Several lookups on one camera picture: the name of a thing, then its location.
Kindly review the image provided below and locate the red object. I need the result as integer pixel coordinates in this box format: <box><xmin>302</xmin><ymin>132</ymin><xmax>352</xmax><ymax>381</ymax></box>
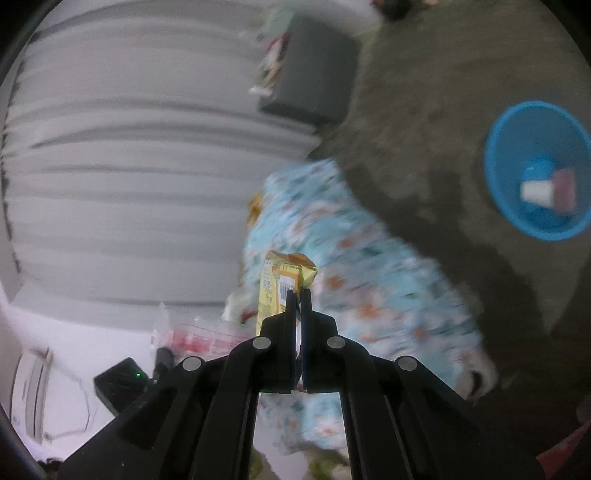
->
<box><xmin>536</xmin><ymin>422</ymin><xmax>591</xmax><ymax>480</ymax></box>

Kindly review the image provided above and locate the black charger block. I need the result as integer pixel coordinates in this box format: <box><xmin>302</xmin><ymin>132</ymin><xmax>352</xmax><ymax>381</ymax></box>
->
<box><xmin>93</xmin><ymin>357</ymin><xmax>154</xmax><ymax>414</ymax></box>

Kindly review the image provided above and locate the green fuzzy object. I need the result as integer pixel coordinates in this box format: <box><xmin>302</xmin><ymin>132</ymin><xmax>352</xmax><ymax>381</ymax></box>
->
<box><xmin>308</xmin><ymin>460</ymin><xmax>349</xmax><ymax>480</ymax></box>

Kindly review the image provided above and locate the dark grey box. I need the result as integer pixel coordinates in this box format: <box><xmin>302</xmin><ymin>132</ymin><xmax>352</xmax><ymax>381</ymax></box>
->
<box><xmin>259</xmin><ymin>11</ymin><xmax>361</xmax><ymax>126</ymax></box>

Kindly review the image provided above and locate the grey curtain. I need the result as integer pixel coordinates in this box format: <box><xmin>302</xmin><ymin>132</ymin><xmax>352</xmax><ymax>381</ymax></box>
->
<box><xmin>0</xmin><ymin>0</ymin><xmax>324</xmax><ymax>308</ymax></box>

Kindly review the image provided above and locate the pink wrapper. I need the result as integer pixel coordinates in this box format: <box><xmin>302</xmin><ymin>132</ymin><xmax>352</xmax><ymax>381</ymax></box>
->
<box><xmin>551</xmin><ymin>168</ymin><xmax>579</xmax><ymax>216</ymax></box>

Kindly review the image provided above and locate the blue plastic bin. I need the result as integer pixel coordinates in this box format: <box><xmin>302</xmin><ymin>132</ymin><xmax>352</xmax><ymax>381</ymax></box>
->
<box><xmin>484</xmin><ymin>100</ymin><xmax>591</xmax><ymax>241</ymax></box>

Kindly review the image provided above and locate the clear red printed wrapper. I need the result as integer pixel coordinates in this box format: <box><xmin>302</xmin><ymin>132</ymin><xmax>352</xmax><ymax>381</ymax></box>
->
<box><xmin>152</xmin><ymin>302</ymin><xmax>247</xmax><ymax>360</ymax></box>

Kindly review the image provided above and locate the white appliance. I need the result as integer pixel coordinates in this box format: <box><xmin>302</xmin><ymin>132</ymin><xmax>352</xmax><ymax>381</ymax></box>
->
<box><xmin>10</xmin><ymin>347</ymin><xmax>52</xmax><ymax>446</ymax></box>

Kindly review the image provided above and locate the yellow snack packet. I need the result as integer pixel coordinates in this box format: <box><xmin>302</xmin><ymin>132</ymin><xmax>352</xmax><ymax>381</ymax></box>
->
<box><xmin>255</xmin><ymin>250</ymin><xmax>318</xmax><ymax>337</ymax></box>

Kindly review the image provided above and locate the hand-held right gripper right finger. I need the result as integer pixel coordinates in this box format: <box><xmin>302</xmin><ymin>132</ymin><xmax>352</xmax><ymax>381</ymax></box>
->
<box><xmin>299</xmin><ymin>288</ymin><xmax>541</xmax><ymax>480</ymax></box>

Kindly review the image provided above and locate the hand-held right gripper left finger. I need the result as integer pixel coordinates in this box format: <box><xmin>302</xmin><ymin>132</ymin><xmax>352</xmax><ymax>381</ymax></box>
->
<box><xmin>58</xmin><ymin>290</ymin><xmax>298</xmax><ymax>480</ymax></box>

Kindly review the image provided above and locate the clutter on grey box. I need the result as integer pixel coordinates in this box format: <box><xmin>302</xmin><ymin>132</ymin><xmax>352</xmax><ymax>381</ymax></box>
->
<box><xmin>249</xmin><ymin>7</ymin><xmax>296</xmax><ymax>95</ymax></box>

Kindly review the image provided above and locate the blue floral cloth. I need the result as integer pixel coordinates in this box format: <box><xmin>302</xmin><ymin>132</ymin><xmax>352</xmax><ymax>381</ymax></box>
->
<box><xmin>224</xmin><ymin>158</ymin><xmax>499</xmax><ymax>455</ymax></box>

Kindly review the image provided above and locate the dark round object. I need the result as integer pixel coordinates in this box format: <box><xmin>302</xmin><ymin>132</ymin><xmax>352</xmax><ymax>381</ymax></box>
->
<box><xmin>373</xmin><ymin>0</ymin><xmax>419</xmax><ymax>22</ymax></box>

